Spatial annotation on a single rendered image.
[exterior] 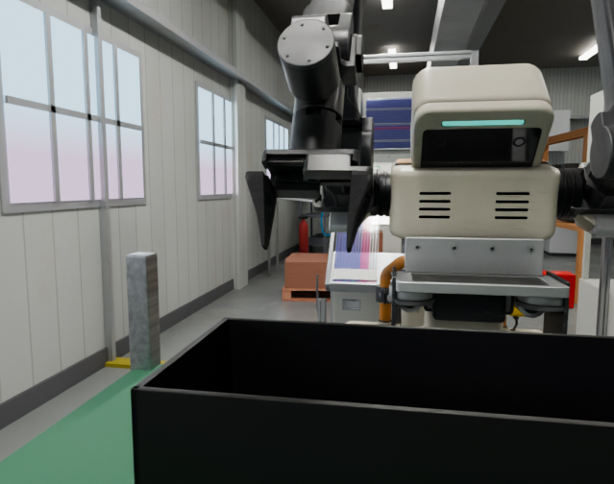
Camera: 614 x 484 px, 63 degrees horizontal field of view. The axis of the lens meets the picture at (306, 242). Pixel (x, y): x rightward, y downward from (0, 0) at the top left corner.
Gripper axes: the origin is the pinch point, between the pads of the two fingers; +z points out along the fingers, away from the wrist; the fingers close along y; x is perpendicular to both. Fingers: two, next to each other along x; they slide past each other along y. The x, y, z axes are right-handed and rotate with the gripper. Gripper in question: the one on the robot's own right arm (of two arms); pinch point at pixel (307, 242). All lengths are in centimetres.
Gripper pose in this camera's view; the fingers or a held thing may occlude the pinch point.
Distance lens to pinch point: 51.7
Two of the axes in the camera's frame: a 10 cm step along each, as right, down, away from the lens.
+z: -0.9, 9.4, -3.4
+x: 1.5, 3.5, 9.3
